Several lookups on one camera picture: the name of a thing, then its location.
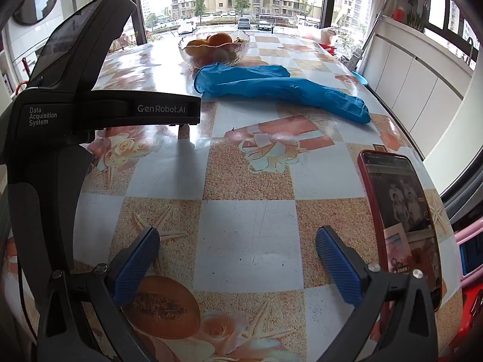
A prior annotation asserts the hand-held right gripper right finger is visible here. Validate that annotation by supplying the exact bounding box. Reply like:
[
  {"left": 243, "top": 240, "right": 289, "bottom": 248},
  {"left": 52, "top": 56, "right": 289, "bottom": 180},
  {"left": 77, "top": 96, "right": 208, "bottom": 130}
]
[{"left": 315, "top": 225, "right": 440, "bottom": 362}]

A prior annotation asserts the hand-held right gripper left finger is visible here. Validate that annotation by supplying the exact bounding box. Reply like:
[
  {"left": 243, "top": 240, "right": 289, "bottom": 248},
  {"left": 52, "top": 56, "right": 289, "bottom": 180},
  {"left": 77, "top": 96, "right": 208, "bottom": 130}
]
[{"left": 36, "top": 226, "right": 163, "bottom": 362}]

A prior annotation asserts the clear glass bowl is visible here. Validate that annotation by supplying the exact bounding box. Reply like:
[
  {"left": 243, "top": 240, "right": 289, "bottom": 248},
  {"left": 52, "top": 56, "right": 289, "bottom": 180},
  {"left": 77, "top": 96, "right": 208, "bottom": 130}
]
[{"left": 178, "top": 30, "right": 251, "bottom": 69}]

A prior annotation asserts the smartphone in red case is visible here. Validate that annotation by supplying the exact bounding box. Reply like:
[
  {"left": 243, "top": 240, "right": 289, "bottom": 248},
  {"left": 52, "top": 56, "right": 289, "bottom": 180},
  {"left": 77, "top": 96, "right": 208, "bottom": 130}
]
[{"left": 357, "top": 150, "right": 443, "bottom": 312}]

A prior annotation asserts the printed checkered tablecloth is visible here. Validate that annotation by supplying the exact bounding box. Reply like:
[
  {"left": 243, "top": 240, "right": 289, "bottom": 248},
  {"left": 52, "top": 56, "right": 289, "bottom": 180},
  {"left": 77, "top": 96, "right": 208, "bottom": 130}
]
[{"left": 0, "top": 32, "right": 463, "bottom": 362}]

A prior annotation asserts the white front-load washing machine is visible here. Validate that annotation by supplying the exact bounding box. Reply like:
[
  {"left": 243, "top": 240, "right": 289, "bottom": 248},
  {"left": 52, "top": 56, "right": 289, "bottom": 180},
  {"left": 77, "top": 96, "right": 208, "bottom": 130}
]
[{"left": 4, "top": 0, "right": 63, "bottom": 51}]

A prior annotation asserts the pink plastic object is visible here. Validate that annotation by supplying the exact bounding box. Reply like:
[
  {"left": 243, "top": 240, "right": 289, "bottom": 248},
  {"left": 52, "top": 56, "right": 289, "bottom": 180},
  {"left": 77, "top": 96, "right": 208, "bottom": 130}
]
[{"left": 455, "top": 230, "right": 483, "bottom": 280}]

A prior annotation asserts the red plastic stool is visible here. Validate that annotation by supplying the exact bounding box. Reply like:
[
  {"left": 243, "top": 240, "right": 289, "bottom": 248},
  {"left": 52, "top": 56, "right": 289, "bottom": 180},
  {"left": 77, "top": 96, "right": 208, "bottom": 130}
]
[{"left": 462, "top": 283, "right": 483, "bottom": 332}]

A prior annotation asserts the blue rubber glove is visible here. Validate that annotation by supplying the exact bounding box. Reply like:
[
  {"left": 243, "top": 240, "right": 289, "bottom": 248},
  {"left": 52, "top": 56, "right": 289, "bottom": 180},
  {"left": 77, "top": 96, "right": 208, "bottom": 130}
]
[
  {"left": 198, "top": 64, "right": 290, "bottom": 84},
  {"left": 194, "top": 75, "right": 370, "bottom": 124}
]

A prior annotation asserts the white counter cabinet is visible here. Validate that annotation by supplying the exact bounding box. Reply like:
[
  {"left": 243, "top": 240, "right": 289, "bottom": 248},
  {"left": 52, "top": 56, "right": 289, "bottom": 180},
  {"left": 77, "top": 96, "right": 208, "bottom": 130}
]
[{"left": 364, "top": 15, "right": 476, "bottom": 159}]

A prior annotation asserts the grey plastic basket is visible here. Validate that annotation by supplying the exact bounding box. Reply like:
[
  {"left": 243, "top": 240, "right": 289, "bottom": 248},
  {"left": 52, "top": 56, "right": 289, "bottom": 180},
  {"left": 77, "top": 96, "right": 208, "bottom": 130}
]
[{"left": 345, "top": 45, "right": 365, "bottom": 72}]

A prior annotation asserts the metal faucet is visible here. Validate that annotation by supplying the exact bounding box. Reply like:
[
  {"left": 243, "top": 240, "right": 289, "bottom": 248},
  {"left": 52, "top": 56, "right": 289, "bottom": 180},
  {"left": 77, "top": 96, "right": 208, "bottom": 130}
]
[{"left": 462, "top": 36, "right": 477, "bottom": 65}]

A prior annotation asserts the green potted plant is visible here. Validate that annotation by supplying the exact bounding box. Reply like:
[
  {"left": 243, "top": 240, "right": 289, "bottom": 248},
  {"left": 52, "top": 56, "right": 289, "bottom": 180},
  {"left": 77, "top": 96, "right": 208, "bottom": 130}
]
[{"left": 407, "top": 11, "right": 425, "bottom": 31}]

